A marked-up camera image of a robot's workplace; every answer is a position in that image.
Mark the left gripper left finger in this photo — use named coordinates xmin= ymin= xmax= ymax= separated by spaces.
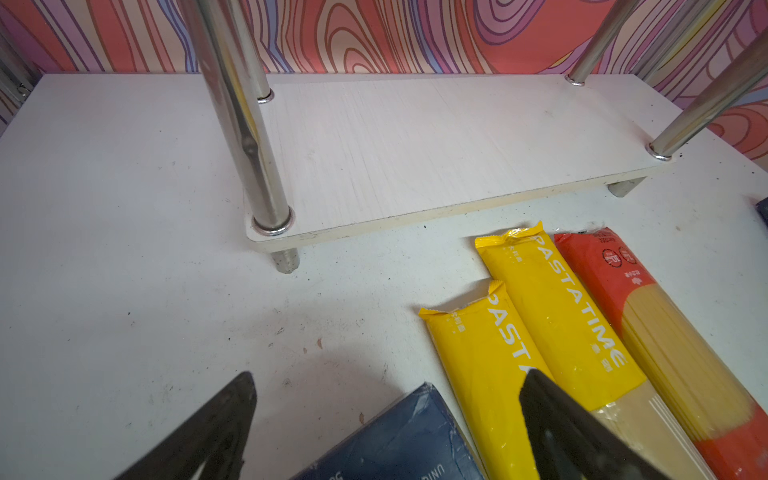
xmin=118 ymin=371 xmax=257 ymax=479

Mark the white two-tier shelf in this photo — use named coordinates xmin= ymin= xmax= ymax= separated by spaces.
xmin=180 ymin=1 xmax=767 ymax=273

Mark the short yellow Pastatime bag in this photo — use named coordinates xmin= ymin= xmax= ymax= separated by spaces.
xmin=419 ymin=280 xmax=551 ymax=479

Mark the long yellow Pastatime bag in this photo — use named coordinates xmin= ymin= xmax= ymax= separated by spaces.
xmin=474 ymin=225 xmax=714 ymax=479

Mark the blue Barilla rigatoni box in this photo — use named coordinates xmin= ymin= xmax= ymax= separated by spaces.
xmin=294 ymin=382 xmax=485 ymax=480

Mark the blue Barilla spaghetti box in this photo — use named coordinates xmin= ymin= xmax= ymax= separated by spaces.
xmin=755 ymin=198 xmax=768 ymax=226

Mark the red spaghetti bag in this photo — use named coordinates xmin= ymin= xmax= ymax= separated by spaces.
xmin=554 ymin=228 xmax=767 ymax=479

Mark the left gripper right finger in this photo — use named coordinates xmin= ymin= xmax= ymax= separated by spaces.
xmin=519 ymin=369 xmax=666 ymax=479

